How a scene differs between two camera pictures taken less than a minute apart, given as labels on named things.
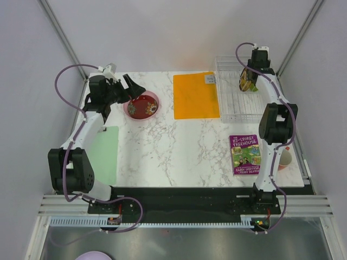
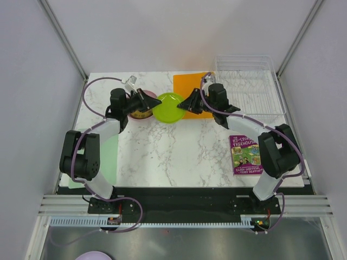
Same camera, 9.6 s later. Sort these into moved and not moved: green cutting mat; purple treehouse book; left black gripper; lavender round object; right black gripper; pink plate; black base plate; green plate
Moved: right black gripper; left black gripper; green plate
Not moved: black base plate; purple treehouse book; green cutting mat; lavender round object; pink plate
